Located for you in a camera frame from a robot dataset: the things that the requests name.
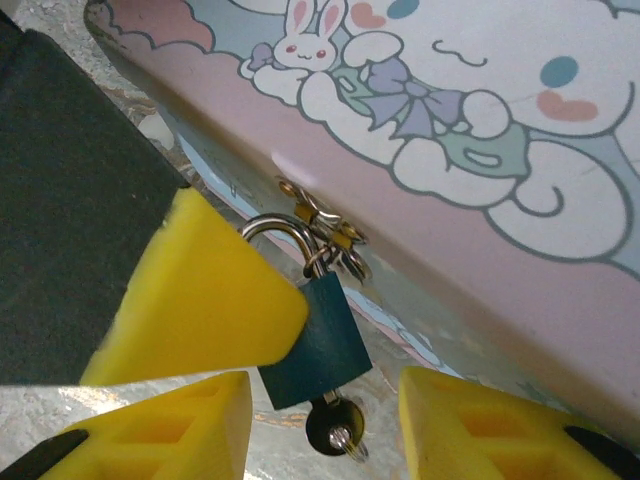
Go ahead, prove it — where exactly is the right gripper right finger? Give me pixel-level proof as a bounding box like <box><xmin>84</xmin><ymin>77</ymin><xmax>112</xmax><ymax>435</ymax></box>
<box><xmin>398</xmin><ymin>365</ymin><xmax>640</xmax><ymax>480</ymax></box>

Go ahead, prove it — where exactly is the small black-headed key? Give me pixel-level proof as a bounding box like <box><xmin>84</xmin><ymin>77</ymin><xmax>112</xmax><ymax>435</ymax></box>
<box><xmin>304</xmin><ymin>389</ymin><xmax>367</xmax><ymax>458</ymax></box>

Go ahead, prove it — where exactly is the pastel cartoon tin box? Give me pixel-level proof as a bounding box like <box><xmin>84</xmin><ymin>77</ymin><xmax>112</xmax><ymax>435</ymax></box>
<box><xmin>84</xmin><ymin>0</ymin><xmax>640</xmax><ymax>437</ymax></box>

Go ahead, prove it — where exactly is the metal tin box latch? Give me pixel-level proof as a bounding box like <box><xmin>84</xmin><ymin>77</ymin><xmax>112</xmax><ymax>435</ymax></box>
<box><xmin>276</xmin><ymin>176</ymin><xmax>374</xmax><ymax>285</ymax></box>

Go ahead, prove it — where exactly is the small blue padlock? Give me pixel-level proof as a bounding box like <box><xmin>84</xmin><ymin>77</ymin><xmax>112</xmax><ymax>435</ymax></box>
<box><xmin>242</xmin><ymin>212</ymin><xmax>374</xmax><ymax>412</ymax></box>

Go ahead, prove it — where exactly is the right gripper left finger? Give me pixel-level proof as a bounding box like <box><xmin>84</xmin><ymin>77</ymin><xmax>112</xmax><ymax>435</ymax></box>
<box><xmin>0</xmin><ymin>370</ymin><xmax>254</xmax><ymax>480</ymax></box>

